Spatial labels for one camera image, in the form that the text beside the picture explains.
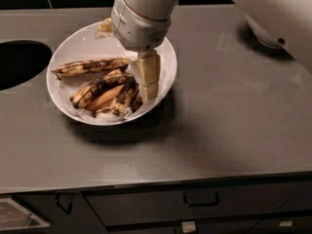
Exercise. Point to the black cabinet handle left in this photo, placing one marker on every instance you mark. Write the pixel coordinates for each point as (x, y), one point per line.
(65, 207)

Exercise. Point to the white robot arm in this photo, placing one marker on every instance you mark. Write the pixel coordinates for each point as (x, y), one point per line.
(290, 20)

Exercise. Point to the right white drawer label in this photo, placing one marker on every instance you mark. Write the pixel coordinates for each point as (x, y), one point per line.
(286, 223)

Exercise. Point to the black drawer handle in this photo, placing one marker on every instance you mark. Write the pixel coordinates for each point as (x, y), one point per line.
(199, 200)

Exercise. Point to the large white bowl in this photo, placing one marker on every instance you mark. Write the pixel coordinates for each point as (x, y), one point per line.
(83, 45)

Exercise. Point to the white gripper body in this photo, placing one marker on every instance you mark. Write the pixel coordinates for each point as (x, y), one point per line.
(137, 28)

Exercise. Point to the orange unspotted banana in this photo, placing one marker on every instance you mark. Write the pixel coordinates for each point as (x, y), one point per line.
(104, 99)

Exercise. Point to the small white drawer label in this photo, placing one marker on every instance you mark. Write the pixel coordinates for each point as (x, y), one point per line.
(188, 227)

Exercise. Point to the dark round sink hole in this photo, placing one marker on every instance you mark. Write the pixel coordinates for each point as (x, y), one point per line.
(21, 60)

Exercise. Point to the dark drawer front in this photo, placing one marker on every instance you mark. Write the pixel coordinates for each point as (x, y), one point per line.
(244, 201)

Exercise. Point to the right dark banana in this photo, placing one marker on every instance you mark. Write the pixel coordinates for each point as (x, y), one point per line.
(136, 103)

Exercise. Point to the spotted banana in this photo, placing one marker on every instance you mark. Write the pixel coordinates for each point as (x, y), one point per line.
(82, 67)
(122, 101)
(87, 93)

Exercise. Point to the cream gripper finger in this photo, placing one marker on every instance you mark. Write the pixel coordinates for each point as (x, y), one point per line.
(104, 29)
(148, 64)

